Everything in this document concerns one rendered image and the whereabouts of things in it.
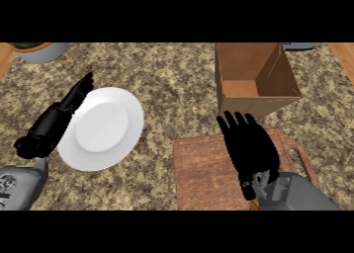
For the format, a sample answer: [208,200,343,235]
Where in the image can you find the grey plant pot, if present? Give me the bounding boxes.
[7,42,71,65]

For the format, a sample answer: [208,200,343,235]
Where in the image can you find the white round plate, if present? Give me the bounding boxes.
[56,86,146,172]

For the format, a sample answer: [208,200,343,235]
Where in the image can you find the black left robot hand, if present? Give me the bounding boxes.
[12,71,94,160]

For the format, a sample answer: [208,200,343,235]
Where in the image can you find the brown wooden cutting board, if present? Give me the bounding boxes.
[171,127,319,211]

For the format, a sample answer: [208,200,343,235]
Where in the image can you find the brown cardboard box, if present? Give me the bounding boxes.
[213,42,301,122]

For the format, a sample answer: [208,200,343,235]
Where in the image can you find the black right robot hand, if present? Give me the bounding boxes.
[214,110,282,202]

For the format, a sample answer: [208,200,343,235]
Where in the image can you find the grey blue object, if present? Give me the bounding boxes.
[282,42,318,51]

